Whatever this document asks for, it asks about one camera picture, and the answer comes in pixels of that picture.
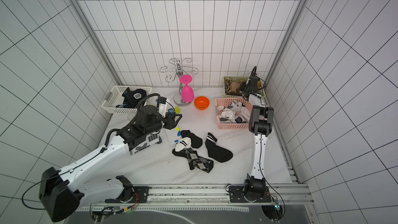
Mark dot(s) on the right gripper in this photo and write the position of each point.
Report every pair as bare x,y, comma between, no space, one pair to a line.
249,86

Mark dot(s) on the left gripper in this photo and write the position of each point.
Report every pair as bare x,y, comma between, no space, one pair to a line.
170,120

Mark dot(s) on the tan beige sock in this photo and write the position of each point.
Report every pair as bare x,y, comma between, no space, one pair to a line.
237,87

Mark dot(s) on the black sock white logo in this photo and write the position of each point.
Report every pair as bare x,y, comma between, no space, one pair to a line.
132,98

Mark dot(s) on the white sock grey pattern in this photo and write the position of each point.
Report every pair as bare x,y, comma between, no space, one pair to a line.
236,112

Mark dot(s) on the black sock white stripes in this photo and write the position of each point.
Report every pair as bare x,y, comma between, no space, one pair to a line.
216,152

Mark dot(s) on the black white sock pile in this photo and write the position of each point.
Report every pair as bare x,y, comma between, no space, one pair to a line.
187,140

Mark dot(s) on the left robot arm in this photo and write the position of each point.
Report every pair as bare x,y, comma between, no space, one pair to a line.
65,190

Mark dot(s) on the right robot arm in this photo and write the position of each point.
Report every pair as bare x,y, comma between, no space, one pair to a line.
261,126

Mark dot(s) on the green plastic basket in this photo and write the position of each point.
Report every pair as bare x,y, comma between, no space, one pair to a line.
234,78

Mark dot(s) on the pink plastic basket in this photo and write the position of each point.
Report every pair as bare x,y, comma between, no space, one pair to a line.
226,102

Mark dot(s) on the white plastic basket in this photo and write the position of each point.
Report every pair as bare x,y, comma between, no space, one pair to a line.
115,102

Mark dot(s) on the white sock yellow blue patches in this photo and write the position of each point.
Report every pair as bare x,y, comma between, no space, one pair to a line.
175,131

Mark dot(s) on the chrome cup holder stand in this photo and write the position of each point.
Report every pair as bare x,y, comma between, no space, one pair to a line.
180,67

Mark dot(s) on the pink plastic goblet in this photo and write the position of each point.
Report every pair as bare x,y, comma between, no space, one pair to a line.
187,93

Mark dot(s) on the orange plastic bowl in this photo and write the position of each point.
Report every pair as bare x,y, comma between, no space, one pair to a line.
201,103

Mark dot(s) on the black grey argyle sock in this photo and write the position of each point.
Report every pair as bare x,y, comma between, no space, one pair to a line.
197,162

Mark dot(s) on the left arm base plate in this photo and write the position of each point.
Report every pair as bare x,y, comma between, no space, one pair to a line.
136,194

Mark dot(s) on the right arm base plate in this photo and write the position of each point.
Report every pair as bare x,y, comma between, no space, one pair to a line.
237,195

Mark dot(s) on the aluminium rail frame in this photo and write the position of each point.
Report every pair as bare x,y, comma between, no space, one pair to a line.
167,198

